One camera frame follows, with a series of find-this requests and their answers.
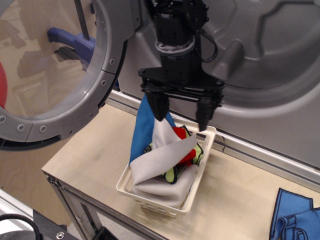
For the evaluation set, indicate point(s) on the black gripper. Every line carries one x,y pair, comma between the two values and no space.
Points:
181,76

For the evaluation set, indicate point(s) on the grey cloth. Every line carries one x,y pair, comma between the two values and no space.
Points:
151,172

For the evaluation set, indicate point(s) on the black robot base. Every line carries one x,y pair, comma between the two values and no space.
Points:
30,225

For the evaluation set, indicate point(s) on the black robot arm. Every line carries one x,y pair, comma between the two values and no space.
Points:
179,27

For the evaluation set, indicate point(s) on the white plastic laundry basket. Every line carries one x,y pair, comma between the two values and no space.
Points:
205,139

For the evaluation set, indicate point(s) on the grey toy washing machine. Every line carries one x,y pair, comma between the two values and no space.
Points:
269,59

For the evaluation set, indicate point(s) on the red cloth garment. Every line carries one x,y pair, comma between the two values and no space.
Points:
188,153

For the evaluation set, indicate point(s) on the dark blue cloth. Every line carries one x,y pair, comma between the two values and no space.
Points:
143,130

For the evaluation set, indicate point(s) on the lime green cloth garment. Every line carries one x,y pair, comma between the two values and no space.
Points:
164,151

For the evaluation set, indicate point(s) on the round transparent washer door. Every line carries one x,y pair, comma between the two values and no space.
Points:
52,93

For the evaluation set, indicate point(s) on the light blue cloth garment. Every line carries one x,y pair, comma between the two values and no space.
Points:
294,217

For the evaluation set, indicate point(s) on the red round object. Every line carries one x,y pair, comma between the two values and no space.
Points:
3,87

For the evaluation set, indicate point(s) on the blue clamp handle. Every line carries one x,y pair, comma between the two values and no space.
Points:
83,48

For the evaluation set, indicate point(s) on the aluminium table frame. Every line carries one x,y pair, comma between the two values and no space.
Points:
84,212

